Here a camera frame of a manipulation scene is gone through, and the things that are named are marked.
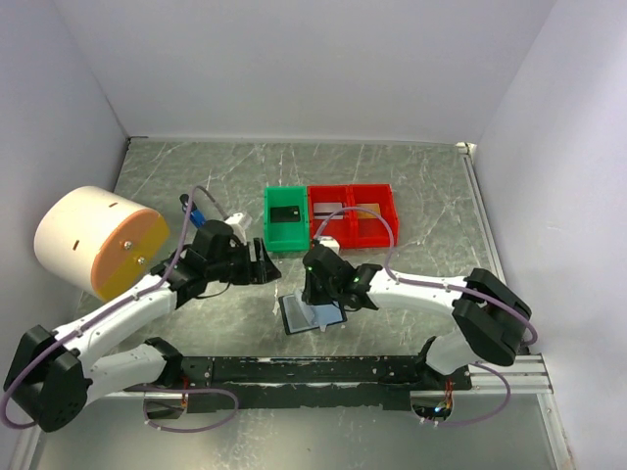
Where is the black leather card holder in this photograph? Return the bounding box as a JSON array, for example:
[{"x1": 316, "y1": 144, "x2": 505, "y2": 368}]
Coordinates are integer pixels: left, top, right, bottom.
[{"x1": 278, "y1": 291, "x2": 347, "y2": 335}]

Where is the white and orange cylinder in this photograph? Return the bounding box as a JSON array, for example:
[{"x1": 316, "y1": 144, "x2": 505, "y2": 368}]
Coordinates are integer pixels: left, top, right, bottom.
[{"x1": 33, "y1": 186, "x2": 169, "y2": 302}]

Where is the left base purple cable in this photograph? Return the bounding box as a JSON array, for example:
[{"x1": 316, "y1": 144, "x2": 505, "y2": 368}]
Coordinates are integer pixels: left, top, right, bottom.
[{"x1": 141, "y1": 386, "x2": 240, "y2": 433}]

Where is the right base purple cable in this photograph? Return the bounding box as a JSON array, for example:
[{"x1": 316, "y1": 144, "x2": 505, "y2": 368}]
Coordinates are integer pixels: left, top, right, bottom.
[{"x1": 418, "y1": 361, "x2": 512, "y2": 428}]

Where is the blue and black tool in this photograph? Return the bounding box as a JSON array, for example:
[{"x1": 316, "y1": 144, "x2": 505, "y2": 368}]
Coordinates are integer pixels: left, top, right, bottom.
[{"x1": 179, "y1": 194, "x2": 207, "y2": 229}]

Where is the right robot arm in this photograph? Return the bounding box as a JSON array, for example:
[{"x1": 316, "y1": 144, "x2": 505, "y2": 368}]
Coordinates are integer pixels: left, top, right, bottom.
[{"x1": 302, "y1": 244, "x2": 531, "y2": 390}]

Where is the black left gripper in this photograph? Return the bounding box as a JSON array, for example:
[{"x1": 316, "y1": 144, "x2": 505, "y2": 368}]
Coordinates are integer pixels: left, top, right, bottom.
[{"x1": 207, "y1": 236, "x2": 281, "y2": 284}]

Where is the silver VIP card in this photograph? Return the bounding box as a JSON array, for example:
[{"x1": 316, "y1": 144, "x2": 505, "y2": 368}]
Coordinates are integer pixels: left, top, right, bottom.
[{"x1": 313, "y1": 202, "x2": 343, "y2": 220}]

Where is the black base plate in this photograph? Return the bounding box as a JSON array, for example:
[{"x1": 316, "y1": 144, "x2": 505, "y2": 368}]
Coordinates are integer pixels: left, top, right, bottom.
[{"x1": 154, "y1": 355, "x2": 471, "y2": 413}]

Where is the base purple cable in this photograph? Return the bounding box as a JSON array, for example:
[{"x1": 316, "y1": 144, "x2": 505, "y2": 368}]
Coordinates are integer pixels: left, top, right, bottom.
[
  {"x1": 418, "y1": 361, "x2": 512, "y2": 428},
  {"x1": 141, "y1": 386, "x2": 240, "y2": 433}
]

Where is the green bin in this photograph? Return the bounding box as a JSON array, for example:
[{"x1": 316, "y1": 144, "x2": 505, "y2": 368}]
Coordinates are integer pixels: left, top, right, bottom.
[{"x1": 264, "y1": 186, "x2": 310, "y2": 253}]

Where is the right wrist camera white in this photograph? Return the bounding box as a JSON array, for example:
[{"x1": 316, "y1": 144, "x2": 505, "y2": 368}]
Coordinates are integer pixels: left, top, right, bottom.
[{"x1": 315, "y1": 236, "x2": 340, "y2": 254}]

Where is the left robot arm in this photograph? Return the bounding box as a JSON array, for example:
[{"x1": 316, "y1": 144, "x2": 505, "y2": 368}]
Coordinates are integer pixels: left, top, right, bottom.
[{"x1": 1, "y1": 220, "x2": 281, "y2": 432}]

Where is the black card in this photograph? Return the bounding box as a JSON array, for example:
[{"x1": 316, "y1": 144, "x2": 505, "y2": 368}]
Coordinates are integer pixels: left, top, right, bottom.
[{"x1": 269, "y1": 206, "x2": 302, "y2": 223}]

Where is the gold VIP card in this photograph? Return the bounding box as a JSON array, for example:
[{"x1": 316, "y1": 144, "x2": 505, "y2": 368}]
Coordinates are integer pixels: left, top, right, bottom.
[{"x1": 357, "y1": 204, "x2": 381, "y2": 219}]

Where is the aluminium rail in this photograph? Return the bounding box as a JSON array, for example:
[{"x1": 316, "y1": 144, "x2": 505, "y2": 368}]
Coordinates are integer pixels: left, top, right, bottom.
[{"x1": 97, "y1": 354, "x2": 555, "y2": 398}]

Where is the red bin right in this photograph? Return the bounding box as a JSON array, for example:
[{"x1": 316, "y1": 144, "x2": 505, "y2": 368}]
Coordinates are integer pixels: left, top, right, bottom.
[{"x1": 349, "y1": 184, "x2": 400, "y2": 249}]

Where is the red bin left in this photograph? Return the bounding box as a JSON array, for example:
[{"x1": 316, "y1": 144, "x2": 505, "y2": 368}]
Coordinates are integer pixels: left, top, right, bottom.
[{"x1": 308, "y1": 185, "x2": 355, "y2": 249}]

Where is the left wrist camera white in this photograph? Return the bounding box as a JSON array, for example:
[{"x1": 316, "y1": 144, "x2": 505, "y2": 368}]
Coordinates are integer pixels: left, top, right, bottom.
[{"x1": 224, "y1": 211, "x2": 252, "y2": 244}]

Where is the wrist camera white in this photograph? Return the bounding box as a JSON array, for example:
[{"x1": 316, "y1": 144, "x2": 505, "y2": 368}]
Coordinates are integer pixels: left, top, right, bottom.
[
  {"x1": 315, "y1": 236, "x2": 340, "y2": 254},
  {"x1": 224, "y1": 211, "x2": 252, "y2": 244}
]

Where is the red bin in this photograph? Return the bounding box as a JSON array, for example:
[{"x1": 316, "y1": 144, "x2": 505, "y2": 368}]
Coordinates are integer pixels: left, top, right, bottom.
[
  {"x1": 349, "y1": 184, "x2": 400, "y2": 249},
  {"x1": 308, "y1": 185, "x2": 355, "y2": 249}
]

